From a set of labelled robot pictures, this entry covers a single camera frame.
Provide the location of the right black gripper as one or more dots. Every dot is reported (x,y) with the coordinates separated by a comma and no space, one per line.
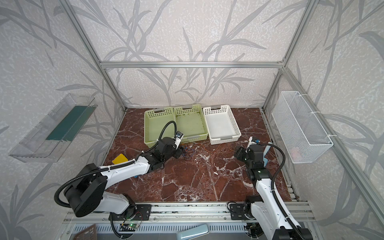
(240,152)

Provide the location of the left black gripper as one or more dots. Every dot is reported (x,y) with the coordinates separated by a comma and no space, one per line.
(178,153)

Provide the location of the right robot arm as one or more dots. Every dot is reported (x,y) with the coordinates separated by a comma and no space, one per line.
(268,208)

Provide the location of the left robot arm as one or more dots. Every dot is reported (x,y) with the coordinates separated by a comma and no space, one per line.
(87,192)

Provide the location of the light blue scoop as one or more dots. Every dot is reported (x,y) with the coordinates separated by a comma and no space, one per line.
(265,157)

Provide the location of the left light green basket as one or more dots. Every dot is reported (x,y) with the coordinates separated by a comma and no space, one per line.
(154,122)

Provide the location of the light green basket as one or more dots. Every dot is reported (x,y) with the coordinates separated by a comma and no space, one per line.
(154,122)
(191,122)

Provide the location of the middle light green basket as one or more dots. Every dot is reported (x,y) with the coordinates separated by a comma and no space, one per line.
(191,122)

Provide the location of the white perforated basket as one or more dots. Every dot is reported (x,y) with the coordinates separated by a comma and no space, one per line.
(222,125)

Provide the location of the yellow scoop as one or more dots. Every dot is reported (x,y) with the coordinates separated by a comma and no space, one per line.
(120,159)

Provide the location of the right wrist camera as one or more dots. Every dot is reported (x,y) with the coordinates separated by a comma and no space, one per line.
(253,141)

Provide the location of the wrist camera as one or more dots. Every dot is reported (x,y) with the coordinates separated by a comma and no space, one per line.
(253,141)
(178,138)

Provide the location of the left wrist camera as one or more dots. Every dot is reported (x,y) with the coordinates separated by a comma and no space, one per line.
(178,138)

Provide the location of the white wire mesh basket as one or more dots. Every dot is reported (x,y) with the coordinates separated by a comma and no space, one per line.
(303,135)

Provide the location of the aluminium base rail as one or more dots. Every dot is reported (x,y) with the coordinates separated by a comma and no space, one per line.
(165,218)

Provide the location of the aluminium frame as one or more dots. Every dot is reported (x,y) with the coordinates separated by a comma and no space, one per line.
(355,173)

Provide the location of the clear plastic wall shelf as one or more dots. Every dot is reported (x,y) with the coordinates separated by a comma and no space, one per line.
(48,141)

